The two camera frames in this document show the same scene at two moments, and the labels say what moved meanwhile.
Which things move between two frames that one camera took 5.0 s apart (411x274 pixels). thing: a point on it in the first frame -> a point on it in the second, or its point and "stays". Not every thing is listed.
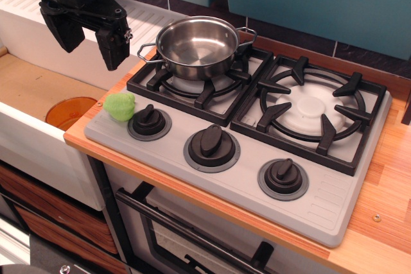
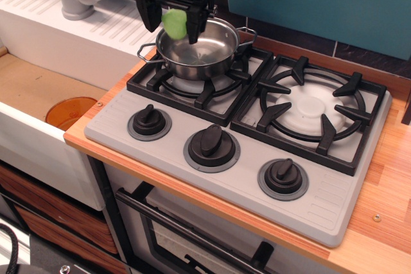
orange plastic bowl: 66,112 stays
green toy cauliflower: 120,106 -> 174,22
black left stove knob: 149,124 stays
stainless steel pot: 197,47 stays
